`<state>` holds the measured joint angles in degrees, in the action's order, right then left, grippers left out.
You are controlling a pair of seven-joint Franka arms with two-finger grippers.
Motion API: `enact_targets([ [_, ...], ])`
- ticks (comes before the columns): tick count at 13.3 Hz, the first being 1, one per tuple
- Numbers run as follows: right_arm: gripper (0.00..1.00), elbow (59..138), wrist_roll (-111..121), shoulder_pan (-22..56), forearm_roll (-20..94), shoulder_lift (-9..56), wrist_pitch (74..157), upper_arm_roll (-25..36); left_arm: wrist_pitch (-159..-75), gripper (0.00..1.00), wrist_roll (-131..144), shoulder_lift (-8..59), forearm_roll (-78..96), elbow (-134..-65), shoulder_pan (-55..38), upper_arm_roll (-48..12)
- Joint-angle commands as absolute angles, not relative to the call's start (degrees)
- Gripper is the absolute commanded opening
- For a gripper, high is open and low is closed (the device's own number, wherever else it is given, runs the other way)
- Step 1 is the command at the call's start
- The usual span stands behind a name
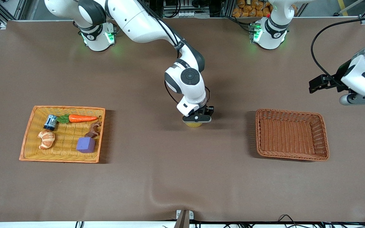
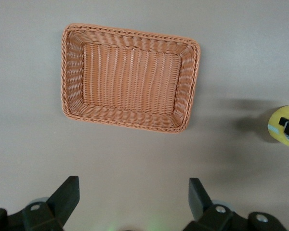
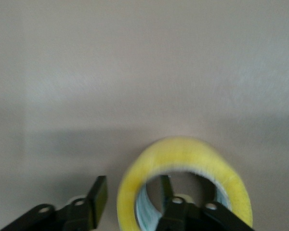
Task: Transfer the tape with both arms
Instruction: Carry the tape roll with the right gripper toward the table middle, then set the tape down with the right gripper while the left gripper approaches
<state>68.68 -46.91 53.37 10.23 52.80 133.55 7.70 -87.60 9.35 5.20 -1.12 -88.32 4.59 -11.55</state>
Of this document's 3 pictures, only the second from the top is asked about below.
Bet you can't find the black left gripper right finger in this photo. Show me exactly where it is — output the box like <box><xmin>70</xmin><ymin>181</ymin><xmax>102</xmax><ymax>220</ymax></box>
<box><xmin>183</xmin><ymin>178</ymin><xmax>250</xmax><ymax>231</ymax></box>

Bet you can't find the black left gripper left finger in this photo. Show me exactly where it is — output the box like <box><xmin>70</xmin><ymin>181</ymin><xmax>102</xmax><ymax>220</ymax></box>
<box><xmin>22</xmin><ymin>176</ymin><xmax>80</xmax><ymax>231</ymax></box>

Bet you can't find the yellow clear tape roll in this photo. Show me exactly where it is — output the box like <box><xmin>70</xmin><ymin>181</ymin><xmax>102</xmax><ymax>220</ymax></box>
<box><xmin>267</xmin><ymin>105</ymin><xmax>289</xmax><ymax>148</ymax></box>

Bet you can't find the brown wicker basket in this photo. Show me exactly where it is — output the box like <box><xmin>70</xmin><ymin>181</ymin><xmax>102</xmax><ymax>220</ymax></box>
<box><xmin>59</xmin><ymin>23</ymin><xmax>202</xmax><ymax>134</ymax></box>

